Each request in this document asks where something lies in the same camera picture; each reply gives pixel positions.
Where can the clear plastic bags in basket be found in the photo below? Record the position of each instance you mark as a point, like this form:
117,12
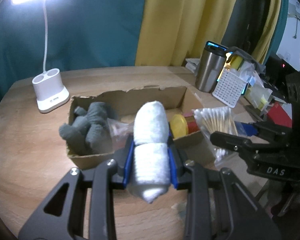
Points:
256,94

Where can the white desk lamp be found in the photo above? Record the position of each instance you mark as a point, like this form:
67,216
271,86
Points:
48,86

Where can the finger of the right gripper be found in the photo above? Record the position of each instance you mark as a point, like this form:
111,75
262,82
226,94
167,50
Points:
231,142
262,129

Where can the white perforated plastic basket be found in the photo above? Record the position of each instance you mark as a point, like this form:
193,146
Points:
229,88

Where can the teal curtain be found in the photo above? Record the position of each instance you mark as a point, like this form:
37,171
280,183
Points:
66,34

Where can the brown cardboard box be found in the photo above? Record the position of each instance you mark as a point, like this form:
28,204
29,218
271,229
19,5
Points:
176,100

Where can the stainless steel travel mug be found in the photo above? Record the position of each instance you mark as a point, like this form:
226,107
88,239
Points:
211,63

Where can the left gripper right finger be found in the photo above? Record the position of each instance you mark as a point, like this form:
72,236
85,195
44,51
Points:
218,205

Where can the red box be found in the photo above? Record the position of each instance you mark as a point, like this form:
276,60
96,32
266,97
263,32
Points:
278,116

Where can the yellow curtain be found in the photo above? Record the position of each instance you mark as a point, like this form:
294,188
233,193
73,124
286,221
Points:
173,30

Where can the clear bag of small items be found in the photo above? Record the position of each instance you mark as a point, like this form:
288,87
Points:
119,132

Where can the grey knitted glove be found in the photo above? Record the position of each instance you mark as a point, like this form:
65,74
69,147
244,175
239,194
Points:
89,133

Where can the white towel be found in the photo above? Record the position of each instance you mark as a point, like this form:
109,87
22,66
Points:
150,177

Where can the bag of cotton swabs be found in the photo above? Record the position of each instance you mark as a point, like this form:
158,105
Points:
218,119

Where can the yellow sponge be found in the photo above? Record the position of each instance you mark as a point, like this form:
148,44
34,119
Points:
235,62

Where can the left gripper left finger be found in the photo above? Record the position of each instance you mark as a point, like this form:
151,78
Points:
61,214

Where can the red gold can yellow lid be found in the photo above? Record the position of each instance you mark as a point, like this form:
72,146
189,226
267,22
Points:
183,125

